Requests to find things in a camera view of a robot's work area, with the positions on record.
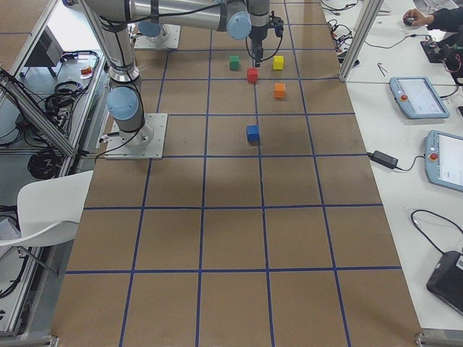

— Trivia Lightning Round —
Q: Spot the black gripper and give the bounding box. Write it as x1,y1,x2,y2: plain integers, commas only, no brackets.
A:
249,25,269,67

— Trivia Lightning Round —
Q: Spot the red wooden block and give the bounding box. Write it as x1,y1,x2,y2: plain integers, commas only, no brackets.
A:
247,67,258,83

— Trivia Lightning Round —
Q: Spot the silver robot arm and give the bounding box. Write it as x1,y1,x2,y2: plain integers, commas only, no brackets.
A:
82,1,153,147
120,1,271,67

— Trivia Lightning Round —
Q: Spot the yellow wooden block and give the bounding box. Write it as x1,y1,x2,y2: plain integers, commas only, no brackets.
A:
272,55,285,71

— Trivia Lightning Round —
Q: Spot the green wooden block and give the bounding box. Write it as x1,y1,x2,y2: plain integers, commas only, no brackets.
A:
229,55,240,71

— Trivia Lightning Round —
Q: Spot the orange wooden block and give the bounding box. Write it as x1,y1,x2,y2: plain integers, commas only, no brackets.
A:
273,83,286,99

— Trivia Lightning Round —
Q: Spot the blue wooden block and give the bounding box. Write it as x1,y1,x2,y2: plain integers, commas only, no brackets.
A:
246,124,260,142

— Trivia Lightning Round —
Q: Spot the person hand on mouse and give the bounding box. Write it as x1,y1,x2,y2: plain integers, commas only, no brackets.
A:
402,9,434,26

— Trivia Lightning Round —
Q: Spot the hex key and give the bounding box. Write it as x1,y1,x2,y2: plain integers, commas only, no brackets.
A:
377,62,388,77

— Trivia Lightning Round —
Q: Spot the upper teach pendant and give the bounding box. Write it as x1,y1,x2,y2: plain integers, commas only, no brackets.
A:
389,77,450,119

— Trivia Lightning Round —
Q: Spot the teach pendant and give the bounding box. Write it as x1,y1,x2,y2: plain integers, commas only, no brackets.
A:
389,77,450,119
425,130,462,192

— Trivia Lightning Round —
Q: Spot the red snack packet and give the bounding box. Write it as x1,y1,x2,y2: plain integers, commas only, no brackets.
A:
80,66,93,80

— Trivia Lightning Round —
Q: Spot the black power adapter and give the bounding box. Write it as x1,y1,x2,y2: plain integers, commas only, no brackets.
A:
368,150,399,169

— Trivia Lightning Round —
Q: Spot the lower teach pendant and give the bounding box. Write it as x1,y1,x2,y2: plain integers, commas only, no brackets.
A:
425,130,462,192

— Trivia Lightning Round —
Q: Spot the white chair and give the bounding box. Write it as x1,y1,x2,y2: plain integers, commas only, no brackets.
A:
1,171,93,247

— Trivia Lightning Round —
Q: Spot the black laptop device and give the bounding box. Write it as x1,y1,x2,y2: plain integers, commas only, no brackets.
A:
426,251,462,314

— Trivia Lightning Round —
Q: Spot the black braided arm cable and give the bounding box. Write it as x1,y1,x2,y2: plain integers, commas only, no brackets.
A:
245,10,285,62

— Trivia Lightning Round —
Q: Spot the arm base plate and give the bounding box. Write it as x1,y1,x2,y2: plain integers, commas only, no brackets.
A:
133,22,181,51
104,113,168,160

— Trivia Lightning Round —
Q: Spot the aluminium frame post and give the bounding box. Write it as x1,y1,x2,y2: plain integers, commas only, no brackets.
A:
339,0,383,82

